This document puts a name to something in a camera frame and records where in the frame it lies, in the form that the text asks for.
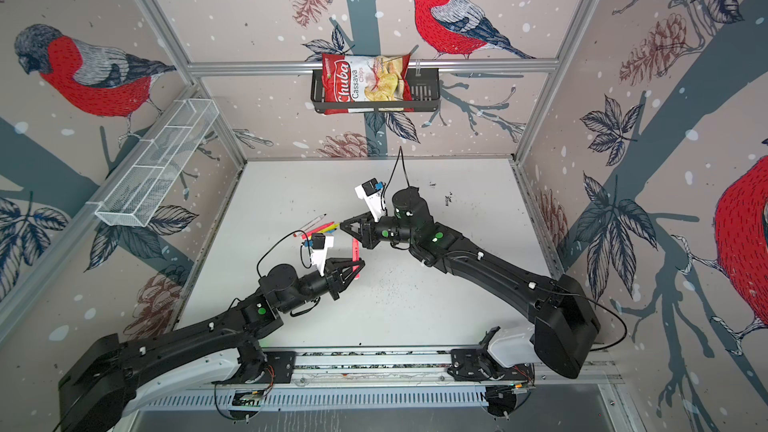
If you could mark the white marker pen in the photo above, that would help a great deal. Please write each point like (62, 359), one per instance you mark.
(309, 226)

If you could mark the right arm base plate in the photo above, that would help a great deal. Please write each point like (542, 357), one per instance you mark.
(475, 365)

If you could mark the pink-red highlighter pen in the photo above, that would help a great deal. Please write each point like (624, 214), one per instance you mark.
(356, 256)

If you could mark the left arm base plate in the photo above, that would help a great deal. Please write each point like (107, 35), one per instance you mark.
(267, 367)

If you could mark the white mesh wall tray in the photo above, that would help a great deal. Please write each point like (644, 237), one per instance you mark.
(140, 191)

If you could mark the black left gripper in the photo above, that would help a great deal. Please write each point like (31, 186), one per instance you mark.
(333, 279)

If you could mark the yellow highlighter pen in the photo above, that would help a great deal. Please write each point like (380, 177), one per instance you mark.
(326, 228)

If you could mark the pink highlighter pen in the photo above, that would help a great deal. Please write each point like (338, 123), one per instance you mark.
(309, 232)

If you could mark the black wire basket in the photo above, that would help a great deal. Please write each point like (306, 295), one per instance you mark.
(424, 86)

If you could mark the red cassava chips bag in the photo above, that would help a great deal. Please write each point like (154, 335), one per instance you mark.
(352, 79)

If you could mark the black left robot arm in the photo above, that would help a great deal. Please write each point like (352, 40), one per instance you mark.
(96, 391)

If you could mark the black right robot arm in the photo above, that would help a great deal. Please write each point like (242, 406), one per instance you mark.
(565, 325)

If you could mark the aluminium mounting rail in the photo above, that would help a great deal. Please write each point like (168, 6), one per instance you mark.
(412, 366)

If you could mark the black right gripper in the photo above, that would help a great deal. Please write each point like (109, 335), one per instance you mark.
(367, 231)

